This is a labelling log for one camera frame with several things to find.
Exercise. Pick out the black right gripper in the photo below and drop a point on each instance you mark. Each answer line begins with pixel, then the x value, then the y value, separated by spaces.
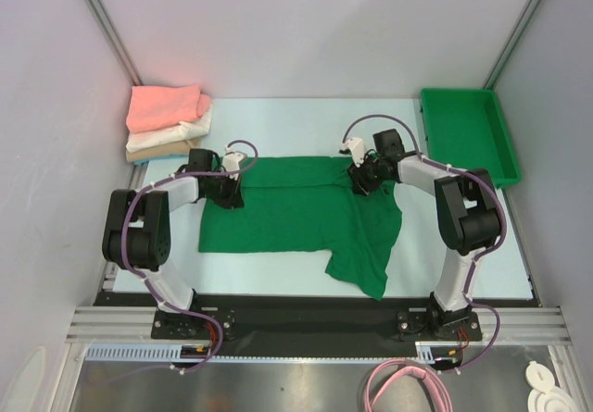
pixel 361 181

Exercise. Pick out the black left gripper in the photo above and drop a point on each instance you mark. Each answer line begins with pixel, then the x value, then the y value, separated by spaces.
pixel 234 199

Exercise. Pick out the green t shirt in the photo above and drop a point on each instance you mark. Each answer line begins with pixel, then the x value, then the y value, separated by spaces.
pixel 306 204

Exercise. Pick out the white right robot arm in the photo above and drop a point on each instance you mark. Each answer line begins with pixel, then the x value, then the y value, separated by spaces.
pixel 469 218

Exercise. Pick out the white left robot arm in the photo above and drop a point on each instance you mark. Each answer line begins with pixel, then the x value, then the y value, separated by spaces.
pixel 137 235

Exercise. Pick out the tan folded t shirt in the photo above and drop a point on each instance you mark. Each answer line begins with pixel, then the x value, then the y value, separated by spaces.
pixel 180 148

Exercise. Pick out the white folded t shirt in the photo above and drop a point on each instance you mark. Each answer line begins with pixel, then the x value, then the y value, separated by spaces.
pixel 177 133

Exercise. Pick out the green plastic tray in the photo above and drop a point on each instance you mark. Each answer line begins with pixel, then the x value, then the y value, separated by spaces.
pixel 466 128

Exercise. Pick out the pink folded t shirt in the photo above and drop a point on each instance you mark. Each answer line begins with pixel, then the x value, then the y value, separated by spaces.
pixel 154 108

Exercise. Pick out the white plastic disc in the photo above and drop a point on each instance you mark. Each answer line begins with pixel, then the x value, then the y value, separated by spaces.
pixel 539 377

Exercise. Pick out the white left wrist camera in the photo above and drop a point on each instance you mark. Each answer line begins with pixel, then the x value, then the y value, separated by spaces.
pixel 232 163

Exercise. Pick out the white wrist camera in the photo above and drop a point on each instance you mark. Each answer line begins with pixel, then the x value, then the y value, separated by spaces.
pixel 232 163
pixel 356 148

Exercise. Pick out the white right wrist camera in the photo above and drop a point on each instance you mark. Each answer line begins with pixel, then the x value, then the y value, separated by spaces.
pixel 356 148

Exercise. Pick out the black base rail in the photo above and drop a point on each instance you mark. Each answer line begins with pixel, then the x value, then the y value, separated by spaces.
pixel 308 325

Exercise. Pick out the white slotted cable duct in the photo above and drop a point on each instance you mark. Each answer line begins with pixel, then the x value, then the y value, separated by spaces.
pixel 190 354

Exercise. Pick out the aluminium extrusion rail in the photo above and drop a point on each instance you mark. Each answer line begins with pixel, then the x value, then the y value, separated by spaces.
pixel 133 324

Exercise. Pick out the right aluminium frame post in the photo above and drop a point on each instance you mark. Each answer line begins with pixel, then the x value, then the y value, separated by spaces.
pixel 517 33

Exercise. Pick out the aluminium frame post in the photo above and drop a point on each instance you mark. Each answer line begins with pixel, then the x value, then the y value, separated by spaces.
pixel 105 24
pixel 517 33

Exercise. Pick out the left aluminium frame post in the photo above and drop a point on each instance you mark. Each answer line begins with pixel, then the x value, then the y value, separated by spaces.
pixel 105 24

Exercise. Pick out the white plastic ring part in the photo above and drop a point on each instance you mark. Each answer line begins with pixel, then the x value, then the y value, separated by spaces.
pixel 554 400

